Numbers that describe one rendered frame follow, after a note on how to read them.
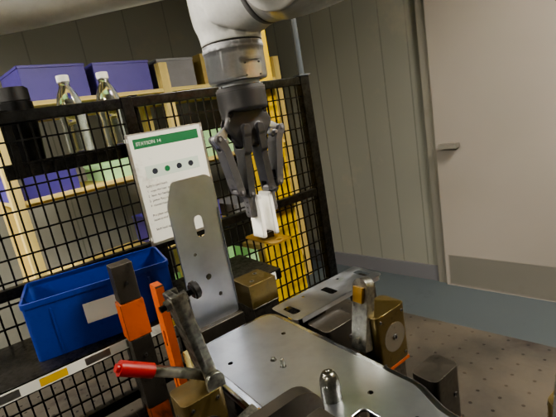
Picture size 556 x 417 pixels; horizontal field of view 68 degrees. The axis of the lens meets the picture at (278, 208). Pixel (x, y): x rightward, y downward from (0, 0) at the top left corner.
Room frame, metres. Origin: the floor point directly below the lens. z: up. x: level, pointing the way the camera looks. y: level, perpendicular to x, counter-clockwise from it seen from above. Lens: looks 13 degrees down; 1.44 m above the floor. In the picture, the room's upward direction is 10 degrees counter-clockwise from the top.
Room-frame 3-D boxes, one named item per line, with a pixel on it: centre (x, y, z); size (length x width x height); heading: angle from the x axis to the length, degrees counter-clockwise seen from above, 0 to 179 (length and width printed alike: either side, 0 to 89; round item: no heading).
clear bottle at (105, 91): (1.19, 0.41, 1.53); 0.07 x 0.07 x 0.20
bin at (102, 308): (0.91, 0.44, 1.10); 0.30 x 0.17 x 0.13; 115
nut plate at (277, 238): (0.65, 0.02, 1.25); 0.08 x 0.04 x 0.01; 36
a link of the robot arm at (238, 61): (0.65, 0.02, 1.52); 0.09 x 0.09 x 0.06
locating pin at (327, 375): (0.56, -0.03, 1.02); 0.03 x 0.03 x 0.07
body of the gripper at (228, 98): (0.65, 0.02, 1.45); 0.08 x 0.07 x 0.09; 126
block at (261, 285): (0.96, 0.09, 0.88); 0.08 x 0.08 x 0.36; 35
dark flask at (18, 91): (1.07, 0.59, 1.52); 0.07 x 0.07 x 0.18
